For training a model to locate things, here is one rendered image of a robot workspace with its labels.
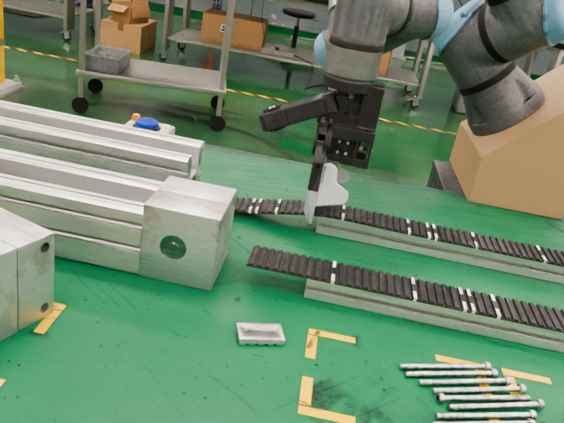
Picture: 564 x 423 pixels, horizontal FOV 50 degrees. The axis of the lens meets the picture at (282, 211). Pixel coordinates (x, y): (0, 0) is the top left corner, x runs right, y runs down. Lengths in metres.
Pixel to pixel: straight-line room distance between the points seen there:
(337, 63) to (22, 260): 0.46
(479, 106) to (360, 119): 0.43
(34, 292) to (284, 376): 0.26
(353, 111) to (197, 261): 0.31
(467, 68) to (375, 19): 0.43
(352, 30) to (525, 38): 0.42
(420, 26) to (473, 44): 0.32
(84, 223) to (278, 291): 0.24
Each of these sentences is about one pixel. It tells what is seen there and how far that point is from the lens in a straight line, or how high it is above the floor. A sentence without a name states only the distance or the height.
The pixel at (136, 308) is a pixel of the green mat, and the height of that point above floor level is 0.78.
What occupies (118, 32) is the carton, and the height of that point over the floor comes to 0.16.
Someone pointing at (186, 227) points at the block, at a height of 0.86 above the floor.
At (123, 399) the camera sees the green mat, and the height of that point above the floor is 0.78.
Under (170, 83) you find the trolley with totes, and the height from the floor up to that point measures 0.26.
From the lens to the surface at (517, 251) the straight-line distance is 0.96.
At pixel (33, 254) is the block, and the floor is 0.86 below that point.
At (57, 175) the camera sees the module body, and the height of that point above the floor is 0.85.
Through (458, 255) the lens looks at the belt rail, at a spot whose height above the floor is 0.79.
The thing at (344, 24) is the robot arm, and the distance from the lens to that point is 0.83.
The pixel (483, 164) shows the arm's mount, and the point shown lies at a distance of 1.19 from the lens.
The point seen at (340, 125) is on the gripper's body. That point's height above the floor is 0.95.
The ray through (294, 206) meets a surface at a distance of 0.93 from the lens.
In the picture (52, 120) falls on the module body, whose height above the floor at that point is 0.86.
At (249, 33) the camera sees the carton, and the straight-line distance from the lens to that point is 5.68.
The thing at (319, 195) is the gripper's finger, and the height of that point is 0.85.
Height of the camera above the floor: 1.17
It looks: 24 degrees down
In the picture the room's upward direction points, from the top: 10 degrees clockwise
